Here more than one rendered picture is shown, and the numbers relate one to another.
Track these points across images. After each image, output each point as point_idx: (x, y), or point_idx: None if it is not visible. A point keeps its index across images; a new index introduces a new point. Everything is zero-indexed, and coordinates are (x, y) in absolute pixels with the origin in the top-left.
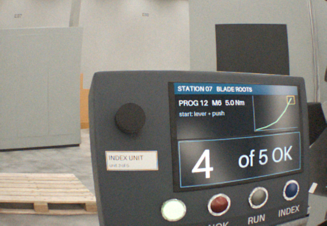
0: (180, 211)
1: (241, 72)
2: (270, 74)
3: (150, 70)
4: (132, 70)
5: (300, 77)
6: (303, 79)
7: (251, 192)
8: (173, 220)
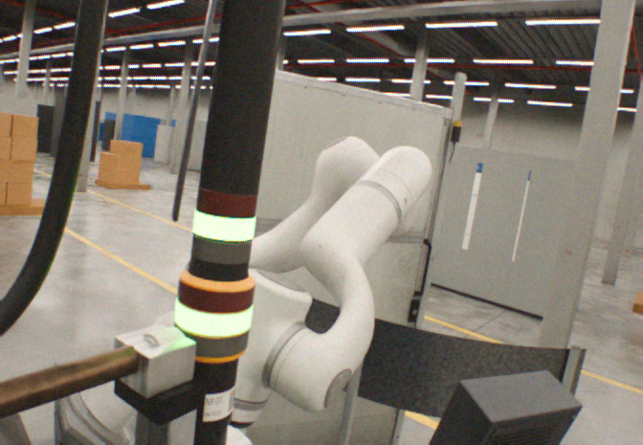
0: None
1: (497, 377)
2: (481, 378)
3: (530, 372)
4: (537, 372)
5: (461, 380)
6: (458, 382)
7: None
8: None
